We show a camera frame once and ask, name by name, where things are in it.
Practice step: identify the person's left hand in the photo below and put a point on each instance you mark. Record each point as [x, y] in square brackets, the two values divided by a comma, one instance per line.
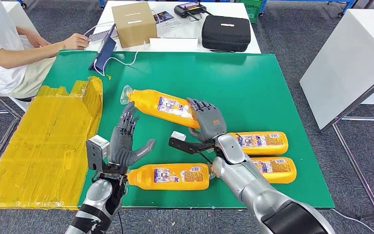
[38, 41]

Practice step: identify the yellow taped cardboard sheet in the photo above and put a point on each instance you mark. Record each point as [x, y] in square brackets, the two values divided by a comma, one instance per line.
[38, 145]

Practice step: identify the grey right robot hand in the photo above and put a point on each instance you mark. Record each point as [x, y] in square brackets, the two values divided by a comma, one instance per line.
[211, 121]

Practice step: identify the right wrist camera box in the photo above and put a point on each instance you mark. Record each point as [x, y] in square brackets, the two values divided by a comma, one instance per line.
[187, 147]

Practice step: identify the orange bottle with clear cap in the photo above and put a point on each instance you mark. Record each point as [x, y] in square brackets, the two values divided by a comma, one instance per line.
[148, 177]
[267, 143]
[280, 169]
[154, 105]

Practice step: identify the blue tablet cover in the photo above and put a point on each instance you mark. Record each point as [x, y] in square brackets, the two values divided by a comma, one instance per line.
[106, 51]

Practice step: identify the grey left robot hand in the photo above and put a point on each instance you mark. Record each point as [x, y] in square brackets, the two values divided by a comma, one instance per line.
[122, 148]

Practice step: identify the grey metal leg frame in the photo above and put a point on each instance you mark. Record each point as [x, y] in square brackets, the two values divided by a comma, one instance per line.
[3, 106]

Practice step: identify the white side table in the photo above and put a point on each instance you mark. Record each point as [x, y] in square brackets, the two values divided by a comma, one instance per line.
[345, 68]

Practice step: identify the person's right hand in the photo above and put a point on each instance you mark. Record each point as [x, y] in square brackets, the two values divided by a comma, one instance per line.
[75, 42]

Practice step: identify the person's right forearm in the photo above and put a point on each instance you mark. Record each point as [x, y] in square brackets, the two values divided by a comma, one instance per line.
[25, 55]

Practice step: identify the black handheld controller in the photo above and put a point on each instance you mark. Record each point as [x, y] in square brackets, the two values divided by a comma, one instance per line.
[188, 9]

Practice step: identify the brown cardboard box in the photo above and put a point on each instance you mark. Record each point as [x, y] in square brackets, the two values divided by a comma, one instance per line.
[133, 25]

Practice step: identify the green plastic crate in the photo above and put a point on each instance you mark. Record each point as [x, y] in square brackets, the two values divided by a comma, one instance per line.
[251, 11]

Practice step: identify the black zipped carry case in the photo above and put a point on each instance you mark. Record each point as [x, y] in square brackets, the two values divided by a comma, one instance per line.
[225, 34]

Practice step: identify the person's left forearm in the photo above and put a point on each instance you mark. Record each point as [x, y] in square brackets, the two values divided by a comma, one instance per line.
[24, 32]

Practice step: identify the white table behind person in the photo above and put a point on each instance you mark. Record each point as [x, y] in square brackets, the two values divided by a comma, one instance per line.
[19, 16]

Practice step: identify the grey metal table frame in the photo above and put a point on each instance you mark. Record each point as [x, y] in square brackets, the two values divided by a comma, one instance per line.
[354, 168]

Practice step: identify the printed leaflet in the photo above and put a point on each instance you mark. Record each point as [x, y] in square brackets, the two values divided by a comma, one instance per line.
[163, 16]

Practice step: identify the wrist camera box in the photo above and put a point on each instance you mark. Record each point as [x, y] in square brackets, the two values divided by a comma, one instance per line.
[96, 151]
[187, 147]

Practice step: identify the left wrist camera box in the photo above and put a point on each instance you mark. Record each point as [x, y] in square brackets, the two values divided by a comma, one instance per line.
[96, 151]

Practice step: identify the white power strip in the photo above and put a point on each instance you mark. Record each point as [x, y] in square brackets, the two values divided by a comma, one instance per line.
[101, 36]

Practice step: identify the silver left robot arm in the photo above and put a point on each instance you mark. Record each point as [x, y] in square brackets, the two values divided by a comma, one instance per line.
[96, 200]

